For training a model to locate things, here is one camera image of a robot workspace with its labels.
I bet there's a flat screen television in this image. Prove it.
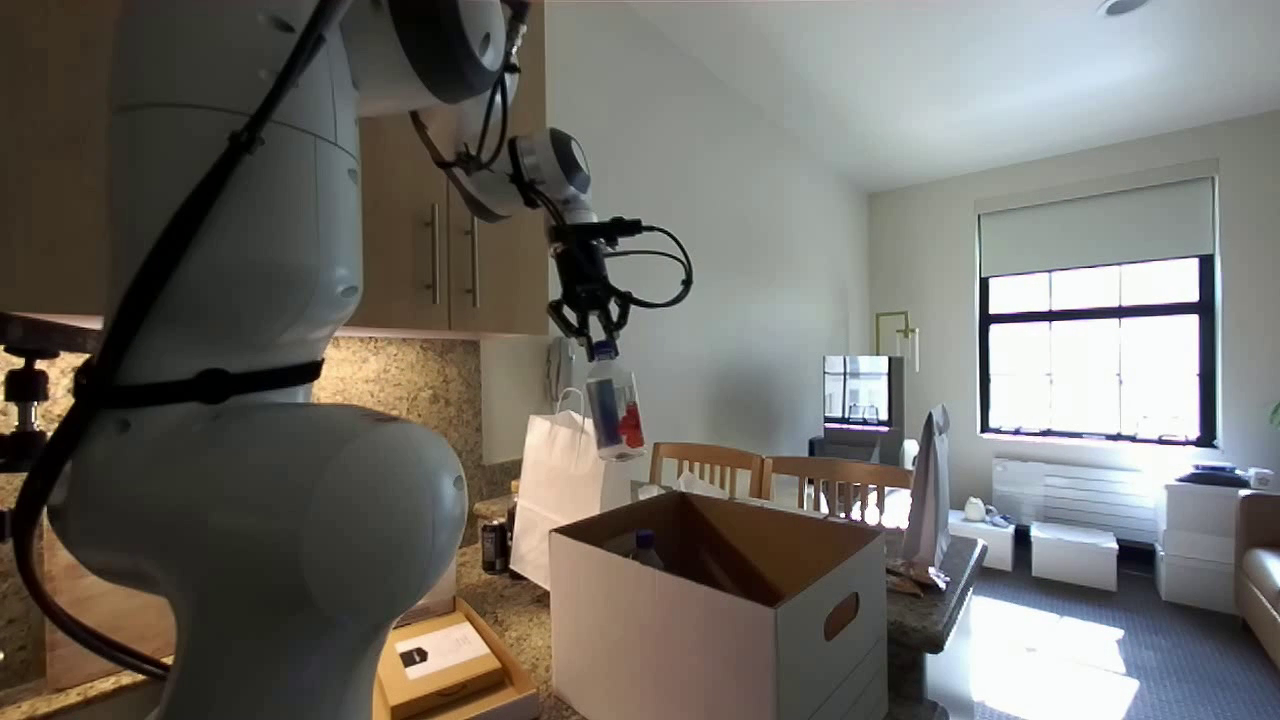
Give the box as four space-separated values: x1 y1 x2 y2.
819 353 897 433

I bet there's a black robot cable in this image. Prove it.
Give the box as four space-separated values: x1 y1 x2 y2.
12 0 696 684

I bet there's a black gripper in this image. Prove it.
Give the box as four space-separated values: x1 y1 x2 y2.
554 238 636 379

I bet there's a dark jar with cork lid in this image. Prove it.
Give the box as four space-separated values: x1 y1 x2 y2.
480 517 515 579

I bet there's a white cardboard box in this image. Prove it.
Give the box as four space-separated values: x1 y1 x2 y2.
549 491 891 720

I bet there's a black flat item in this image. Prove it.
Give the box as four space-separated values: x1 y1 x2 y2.
1175 462 1258 491

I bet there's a white paper bag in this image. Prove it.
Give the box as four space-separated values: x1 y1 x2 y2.
508 407 634 597

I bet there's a wide white storage box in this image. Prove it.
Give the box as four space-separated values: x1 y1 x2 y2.
1029 520 1124 597

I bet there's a brown box with white label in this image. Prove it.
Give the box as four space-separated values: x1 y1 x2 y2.
371 605 515 720

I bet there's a white drawer chest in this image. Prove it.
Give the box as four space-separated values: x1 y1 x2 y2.
1156 477 1258 620

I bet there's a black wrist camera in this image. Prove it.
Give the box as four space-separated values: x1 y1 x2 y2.
549 216 650 254

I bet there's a wooden wall cabinet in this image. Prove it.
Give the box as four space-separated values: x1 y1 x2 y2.
0 0 554 335

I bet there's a beige sofa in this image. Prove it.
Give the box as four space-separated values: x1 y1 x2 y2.
1236 491 1280 674

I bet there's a small white storage box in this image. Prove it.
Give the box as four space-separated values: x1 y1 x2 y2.
949 507 1019 576

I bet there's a white radiator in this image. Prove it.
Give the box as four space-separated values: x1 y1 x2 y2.
988 458 1175 549

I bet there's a black framed window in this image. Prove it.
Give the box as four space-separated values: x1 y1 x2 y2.
978 254 1221 453

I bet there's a half open roller blind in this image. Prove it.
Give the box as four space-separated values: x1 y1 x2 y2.
971 175 1225 282

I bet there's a dark dining table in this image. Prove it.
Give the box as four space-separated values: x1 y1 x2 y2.
886 534 993 661

